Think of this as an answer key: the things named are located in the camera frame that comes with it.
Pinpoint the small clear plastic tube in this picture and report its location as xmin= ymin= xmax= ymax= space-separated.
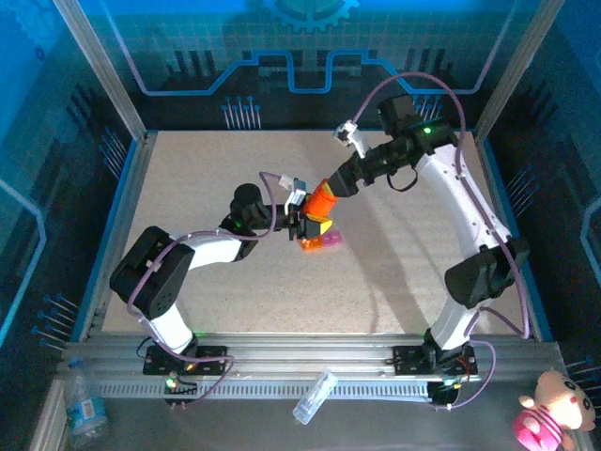
xmin=291 ymin=370 xmax=339 ymax=427

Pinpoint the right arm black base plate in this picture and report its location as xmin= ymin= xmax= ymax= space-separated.
xmin=391 ymin=345 xmax=484 ymax=378

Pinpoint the clear plastic water bottle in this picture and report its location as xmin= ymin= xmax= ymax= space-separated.
xmin=63 ymin=355 xmax=110 ymax=450

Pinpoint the grey aluminium beam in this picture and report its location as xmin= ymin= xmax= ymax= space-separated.
xmin=27 ymin=375 xmax=67 ymax=451

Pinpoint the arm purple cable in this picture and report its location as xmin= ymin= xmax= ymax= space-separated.
xmin=352 ymin=70 xmax=534 ymax=411
xmin=126 ymin=171 xmax=285 ymax=411

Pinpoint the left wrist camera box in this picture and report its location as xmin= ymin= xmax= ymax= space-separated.
xmin=279 ymin=175 xmax=310 ymax=208

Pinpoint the aluminium side rail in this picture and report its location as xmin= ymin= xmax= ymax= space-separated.
xmin=69 ymin=131 xmax=159 ymax=344

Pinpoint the aluminium frame post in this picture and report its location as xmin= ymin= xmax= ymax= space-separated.
xmin=50 ymin=0 xmax=150 ymax=144
xmin=473 ymin=0 xmax=567 ymax=145

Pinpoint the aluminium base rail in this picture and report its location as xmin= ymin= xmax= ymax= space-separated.
xmin=59 ymin=331 xmax=567 ymax=382

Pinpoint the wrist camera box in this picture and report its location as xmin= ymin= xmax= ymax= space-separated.
xmin=279 ymin=175 xmax=310 ymax=208
xmin=331 ymin=120 xmax=371 ymax=159

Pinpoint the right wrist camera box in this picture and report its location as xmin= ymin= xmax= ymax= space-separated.
xmin=331 ymin=120 xmax=371 ymax=159

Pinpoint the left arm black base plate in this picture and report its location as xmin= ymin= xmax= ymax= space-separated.
xmin=142 ymin=345 xmax=230 ymax=377

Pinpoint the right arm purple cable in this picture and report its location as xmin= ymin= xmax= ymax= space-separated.
xmin=352 ymin=70 xmax=534 ymax=411

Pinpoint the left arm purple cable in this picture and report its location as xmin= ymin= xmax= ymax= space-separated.
xmin=126 ymin=171 xmax=285 ymax=411

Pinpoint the grey slotted cable duct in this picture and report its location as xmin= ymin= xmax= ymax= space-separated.
xmin=96 ymin=378 xmax=436 ymax=401

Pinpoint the pink plush toy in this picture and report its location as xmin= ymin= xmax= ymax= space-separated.
xmin=511 ymin=369 xmax=597 ymax=451

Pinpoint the orange pill bottle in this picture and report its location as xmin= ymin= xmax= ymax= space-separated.
xmin=300 ymin=178 xmax=339 ymax=223

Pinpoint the black connector board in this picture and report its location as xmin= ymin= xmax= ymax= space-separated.
xmin=162 ymin=370 xmax=199 ymax=409
xmin=429 ymin=379 xmax=464 ymax=411

